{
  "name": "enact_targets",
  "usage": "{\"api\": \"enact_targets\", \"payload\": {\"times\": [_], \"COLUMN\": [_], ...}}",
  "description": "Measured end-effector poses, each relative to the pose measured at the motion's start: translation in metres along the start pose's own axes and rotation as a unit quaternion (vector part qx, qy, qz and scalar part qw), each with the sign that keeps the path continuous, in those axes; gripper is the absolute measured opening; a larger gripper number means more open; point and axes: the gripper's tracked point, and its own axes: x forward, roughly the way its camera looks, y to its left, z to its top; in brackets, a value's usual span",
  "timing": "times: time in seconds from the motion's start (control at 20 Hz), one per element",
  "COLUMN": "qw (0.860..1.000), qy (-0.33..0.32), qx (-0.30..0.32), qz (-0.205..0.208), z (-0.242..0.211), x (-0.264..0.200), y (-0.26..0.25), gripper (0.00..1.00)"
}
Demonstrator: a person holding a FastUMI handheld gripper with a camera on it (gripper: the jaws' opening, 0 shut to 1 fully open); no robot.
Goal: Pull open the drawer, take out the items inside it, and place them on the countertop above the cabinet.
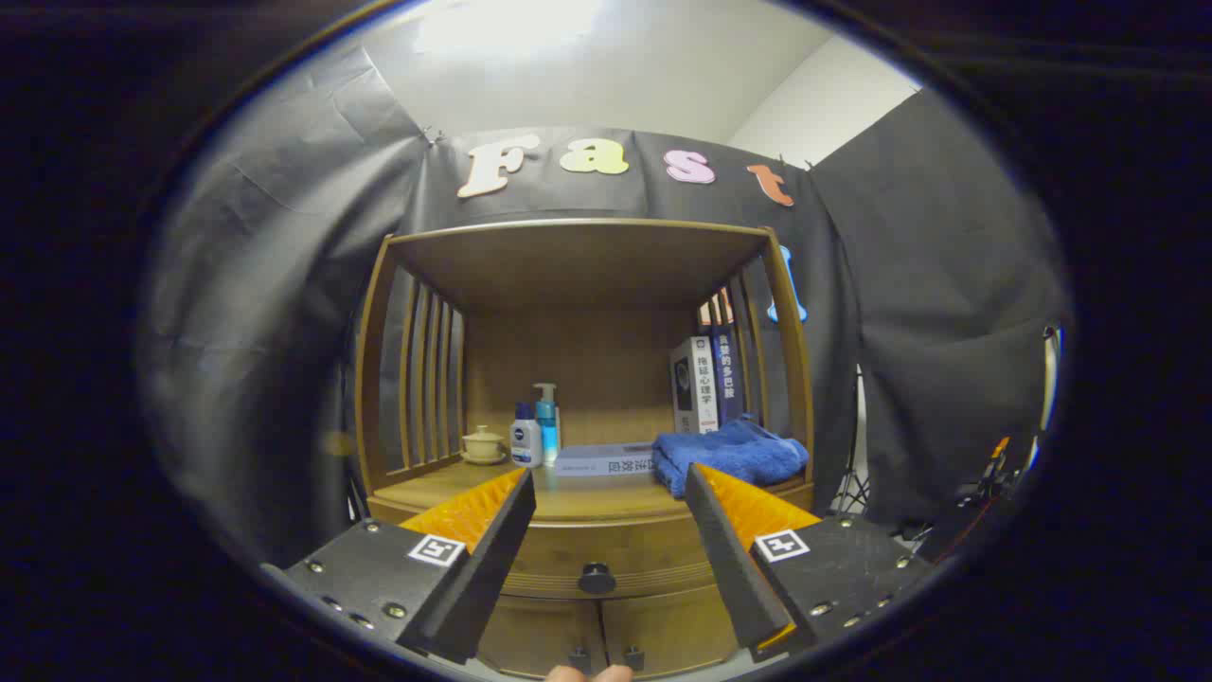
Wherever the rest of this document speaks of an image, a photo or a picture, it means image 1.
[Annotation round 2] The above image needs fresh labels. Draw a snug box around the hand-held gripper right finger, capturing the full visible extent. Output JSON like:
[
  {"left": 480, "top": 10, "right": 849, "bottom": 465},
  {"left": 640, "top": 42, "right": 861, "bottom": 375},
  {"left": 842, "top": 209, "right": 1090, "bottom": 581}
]
[{"left": 684, "top": 462, "right": 940, "bottom": 664}]

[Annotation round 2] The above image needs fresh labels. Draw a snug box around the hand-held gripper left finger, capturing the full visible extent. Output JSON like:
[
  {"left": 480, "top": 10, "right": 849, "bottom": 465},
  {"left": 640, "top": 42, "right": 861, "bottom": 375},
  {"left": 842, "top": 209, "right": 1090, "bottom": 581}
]
[{"left": 260, "top": 467, "right": 538, "bottom": 666}]

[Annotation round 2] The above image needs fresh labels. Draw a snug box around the wooden drawer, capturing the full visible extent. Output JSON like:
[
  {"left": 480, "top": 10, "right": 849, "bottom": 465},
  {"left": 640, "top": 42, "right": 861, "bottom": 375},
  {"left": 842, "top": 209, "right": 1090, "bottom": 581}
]
[{"left": 367, "top": 493, "right": 815, "bottom": 601}]

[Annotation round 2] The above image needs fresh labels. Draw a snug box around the wooden cabinet door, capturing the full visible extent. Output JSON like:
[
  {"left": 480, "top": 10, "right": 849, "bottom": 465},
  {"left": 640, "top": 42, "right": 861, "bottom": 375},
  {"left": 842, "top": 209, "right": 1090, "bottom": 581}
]
[
  {"left": 478, "top": 595, "right": 607, "bottom": 678},
  {"left": 601, "top": 585, "right": 744, "bottom": 678}
]

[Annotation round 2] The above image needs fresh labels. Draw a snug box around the wooden countertop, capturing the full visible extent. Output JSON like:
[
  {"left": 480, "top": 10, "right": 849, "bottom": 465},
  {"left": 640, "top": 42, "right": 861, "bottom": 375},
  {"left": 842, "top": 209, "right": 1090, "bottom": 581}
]
[{"left": 369, "top": 453, "right": 813, "bottom": 524}]

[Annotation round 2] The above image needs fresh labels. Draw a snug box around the wooden cabinet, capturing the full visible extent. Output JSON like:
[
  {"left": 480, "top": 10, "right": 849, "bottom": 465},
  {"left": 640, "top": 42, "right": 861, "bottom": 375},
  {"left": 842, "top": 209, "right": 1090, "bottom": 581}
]
[{"left": 352, "top": 218, "right": 817, "bottom": 681}]

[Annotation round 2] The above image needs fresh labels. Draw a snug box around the folded blue towel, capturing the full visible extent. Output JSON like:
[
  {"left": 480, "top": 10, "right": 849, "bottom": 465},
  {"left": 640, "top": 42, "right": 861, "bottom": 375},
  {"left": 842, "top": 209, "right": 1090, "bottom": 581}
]
[{"left": 651, "top": 414, "right": 811, "bottom": 500}]

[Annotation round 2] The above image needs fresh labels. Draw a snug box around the cream lidded teacup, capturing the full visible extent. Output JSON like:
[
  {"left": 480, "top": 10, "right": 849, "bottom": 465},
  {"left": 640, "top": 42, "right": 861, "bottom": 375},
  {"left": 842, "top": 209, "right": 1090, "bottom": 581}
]
[{"left": 461, "top": 425, "right": 509, "bottom": 466}]

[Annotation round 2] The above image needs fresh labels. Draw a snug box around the black tripod stand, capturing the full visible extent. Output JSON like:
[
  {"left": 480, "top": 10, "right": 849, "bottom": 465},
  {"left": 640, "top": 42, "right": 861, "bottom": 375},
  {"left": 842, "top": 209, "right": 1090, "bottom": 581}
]
[{"left": 833, "top": 365, "right": 874, "bottom": 517}]

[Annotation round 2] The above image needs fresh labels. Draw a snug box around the white bottle with blue cap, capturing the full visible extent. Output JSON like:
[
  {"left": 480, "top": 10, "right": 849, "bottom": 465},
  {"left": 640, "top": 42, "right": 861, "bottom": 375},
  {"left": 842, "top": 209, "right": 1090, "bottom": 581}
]
[{"left": 509, "top": 402, "right": 544, "bottom": 469}]

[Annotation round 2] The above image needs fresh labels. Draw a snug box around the flat grey book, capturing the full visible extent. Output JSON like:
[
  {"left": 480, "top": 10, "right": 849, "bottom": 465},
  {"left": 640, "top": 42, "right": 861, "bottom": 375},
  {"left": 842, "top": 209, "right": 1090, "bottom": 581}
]
[{"left": 554, "top": 443, "right": 656, "bottom": 477}]

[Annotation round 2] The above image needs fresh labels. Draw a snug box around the blue pump bottle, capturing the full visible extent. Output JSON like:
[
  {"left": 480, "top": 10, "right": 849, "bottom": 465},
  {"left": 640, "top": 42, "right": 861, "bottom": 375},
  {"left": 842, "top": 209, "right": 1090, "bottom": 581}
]
[{"left": 532, "top": 383, "right": 562, "bottom": 465}]

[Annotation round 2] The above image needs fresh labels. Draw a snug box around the upright grey book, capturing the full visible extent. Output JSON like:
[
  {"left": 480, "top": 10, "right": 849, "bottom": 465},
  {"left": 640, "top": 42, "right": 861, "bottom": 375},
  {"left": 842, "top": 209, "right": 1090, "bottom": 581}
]
[{"left": 670, "top": 335, "right": 721, "bottom": 435}]

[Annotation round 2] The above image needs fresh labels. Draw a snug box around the upright dark blue book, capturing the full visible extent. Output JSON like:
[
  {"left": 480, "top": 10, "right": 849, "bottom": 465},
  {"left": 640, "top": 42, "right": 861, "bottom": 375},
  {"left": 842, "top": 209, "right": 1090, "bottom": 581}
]
[{"left": 710, "top": 330, "right": 747, "bottom": 427}]

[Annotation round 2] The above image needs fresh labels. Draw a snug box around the black device with orange clip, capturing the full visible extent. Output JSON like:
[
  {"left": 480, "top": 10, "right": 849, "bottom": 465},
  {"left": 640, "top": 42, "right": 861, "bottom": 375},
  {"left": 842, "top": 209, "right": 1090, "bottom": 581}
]
[{"left": 914, "top": 436, "right": 1038, "bottom": 565}]

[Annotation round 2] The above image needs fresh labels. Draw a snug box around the white rounded object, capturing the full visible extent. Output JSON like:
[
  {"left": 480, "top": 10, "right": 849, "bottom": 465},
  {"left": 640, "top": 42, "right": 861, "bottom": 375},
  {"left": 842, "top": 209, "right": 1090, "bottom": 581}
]
[{"left": 1037, "top": 327, "right": 1066, "bottom": 437}]

